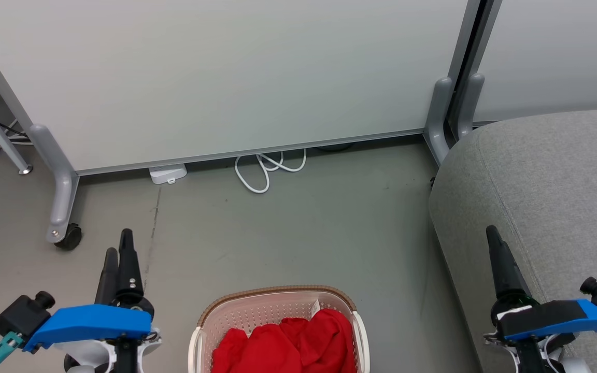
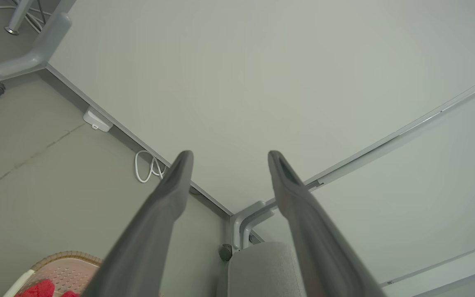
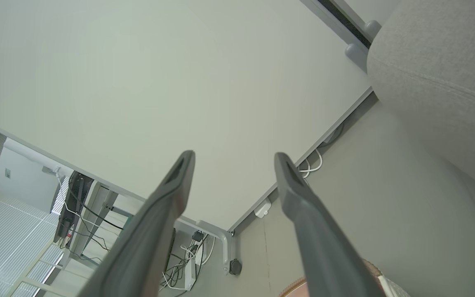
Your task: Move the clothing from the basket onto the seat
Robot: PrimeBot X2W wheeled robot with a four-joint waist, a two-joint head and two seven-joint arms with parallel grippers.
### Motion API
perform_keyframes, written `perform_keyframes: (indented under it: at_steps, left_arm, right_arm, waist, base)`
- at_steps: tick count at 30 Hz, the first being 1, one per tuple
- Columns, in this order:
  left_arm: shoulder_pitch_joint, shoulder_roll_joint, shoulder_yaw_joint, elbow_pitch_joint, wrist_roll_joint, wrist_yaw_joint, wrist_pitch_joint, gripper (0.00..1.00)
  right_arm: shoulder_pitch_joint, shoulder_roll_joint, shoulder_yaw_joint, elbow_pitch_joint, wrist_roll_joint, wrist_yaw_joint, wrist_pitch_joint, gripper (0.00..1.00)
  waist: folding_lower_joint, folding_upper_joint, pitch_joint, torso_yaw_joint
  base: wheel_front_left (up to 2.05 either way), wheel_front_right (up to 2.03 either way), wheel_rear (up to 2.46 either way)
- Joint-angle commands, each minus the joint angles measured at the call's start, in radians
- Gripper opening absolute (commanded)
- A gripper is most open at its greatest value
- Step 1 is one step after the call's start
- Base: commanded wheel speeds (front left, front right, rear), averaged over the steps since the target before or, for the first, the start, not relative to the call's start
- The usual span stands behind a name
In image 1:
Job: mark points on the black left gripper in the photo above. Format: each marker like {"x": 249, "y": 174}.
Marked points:
{"x": 132, "y": 303}

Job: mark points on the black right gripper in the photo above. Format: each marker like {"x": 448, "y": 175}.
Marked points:
{"x": 516, "y": 301}

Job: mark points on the red cloth garment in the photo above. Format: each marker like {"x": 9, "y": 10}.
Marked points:
{"x": 288, "y": 347}

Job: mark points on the grey fabric sofa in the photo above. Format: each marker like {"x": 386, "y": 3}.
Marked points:
{"x": 563, "y": 181}

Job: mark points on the black caster wheel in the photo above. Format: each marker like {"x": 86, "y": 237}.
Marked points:
{"x": 70, "y": 237}

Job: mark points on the white power adapter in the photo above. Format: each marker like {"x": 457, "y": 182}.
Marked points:
{"x": 168, "y": 173}

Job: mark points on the cream perforated laundry basket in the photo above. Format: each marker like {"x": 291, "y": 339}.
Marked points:
{"x": 257, "y": 311}

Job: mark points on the large white partition panel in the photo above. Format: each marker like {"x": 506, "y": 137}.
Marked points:
{"x": 226, "y": 77}

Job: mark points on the left wrist camera blue mount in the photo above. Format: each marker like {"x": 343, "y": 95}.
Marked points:
{"x": 91, "y": 321}

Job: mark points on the wrist camera blue mount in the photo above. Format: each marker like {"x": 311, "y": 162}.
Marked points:
{"x": 594, "y": 315}
{"x": 91, "y": 321}

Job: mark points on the right wrist camera blue mount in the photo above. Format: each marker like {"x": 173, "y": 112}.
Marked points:
{"x": 594, "y": 315}

